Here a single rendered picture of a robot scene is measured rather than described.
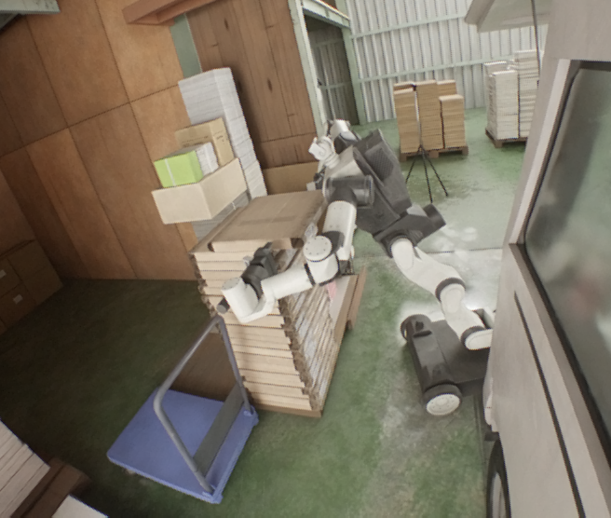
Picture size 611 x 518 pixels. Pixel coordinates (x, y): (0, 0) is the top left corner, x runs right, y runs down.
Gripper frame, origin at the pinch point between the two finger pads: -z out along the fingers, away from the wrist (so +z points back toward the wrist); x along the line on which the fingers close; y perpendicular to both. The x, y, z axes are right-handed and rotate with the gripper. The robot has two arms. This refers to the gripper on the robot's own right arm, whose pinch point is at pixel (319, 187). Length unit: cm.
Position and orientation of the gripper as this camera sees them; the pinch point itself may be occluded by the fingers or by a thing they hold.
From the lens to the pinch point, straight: 168.9
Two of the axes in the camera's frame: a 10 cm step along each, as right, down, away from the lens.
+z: 3.0, -4.8, 8.2
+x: -2.3, -8.8, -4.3
